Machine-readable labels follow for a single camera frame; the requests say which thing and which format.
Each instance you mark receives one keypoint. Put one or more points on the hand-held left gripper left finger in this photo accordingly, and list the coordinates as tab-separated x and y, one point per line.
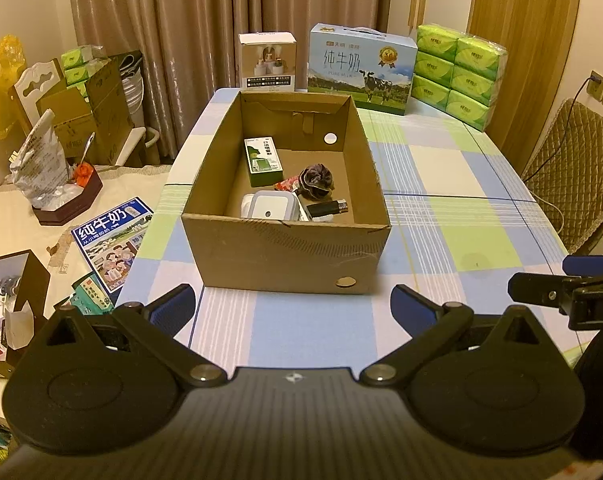
174	306

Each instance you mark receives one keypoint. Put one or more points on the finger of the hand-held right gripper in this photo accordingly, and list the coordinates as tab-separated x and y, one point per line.
589	264
536	287

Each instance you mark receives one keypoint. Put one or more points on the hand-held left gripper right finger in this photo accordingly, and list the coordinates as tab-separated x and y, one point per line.
411	306

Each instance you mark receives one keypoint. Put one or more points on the black USB stick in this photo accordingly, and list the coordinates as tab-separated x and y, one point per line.
324	207

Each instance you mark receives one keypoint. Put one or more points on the white square lidded container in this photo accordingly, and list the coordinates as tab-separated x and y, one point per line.
271	205

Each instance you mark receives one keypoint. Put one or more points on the dark hair scrunchie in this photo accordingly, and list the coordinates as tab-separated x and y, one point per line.
315	177

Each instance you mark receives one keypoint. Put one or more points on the red snack packet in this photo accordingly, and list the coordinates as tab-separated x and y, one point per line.
287	184

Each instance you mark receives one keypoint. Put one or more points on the green white medicine box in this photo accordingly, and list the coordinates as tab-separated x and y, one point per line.
261	160

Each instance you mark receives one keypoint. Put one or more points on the checked tablecloth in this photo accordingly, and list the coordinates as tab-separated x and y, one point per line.
431	240

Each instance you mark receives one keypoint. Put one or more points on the small green white packet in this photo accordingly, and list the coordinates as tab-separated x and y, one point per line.
91	292

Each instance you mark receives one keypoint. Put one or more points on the quilted beige chair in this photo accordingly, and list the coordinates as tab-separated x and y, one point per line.
581	170

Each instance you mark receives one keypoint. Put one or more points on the blue milk leaflet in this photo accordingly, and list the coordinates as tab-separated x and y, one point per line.
106	240

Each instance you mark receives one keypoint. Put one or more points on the dark wooden tray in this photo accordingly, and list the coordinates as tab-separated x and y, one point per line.
71	207

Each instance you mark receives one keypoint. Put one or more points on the brown open box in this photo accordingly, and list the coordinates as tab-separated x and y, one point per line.
34	280

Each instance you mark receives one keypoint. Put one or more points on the orange small item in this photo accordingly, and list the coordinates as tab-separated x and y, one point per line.
81	172

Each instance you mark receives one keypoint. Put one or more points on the beige patterned tablecloth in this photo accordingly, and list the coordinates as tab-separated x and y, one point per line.
11	230

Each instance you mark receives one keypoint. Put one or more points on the metal spoon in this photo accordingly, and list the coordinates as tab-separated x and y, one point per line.
87	147

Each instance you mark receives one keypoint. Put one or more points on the silver foil bag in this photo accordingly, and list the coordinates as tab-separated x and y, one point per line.
39	160

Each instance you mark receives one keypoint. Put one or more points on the small cardboard box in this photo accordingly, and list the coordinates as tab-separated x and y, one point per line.
66	125

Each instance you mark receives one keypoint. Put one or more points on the flattened cardboard carton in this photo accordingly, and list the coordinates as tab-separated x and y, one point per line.
109	105

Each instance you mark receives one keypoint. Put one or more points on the stack of white bowls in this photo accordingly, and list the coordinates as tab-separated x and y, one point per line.
131	95

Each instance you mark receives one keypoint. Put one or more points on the stack of green tissue packs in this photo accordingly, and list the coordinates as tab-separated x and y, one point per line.
456	75

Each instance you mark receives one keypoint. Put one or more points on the blue milk carton case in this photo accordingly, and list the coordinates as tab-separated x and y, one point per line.
351	70

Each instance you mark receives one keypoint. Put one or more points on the single green tissue pack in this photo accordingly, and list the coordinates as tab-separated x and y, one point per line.
79	76
81	56

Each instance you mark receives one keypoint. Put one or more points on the white appliance package box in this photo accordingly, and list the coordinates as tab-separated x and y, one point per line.
266	60

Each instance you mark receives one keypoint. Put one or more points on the white wooden chair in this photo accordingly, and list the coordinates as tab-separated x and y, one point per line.
36	77

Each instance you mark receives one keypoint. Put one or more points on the beige curtain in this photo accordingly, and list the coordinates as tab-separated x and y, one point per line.
181	35

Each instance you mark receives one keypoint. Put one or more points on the yellow plastic bag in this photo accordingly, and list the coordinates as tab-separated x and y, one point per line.
1	85

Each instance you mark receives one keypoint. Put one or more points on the wall socket with plug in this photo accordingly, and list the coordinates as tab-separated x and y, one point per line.
597	85

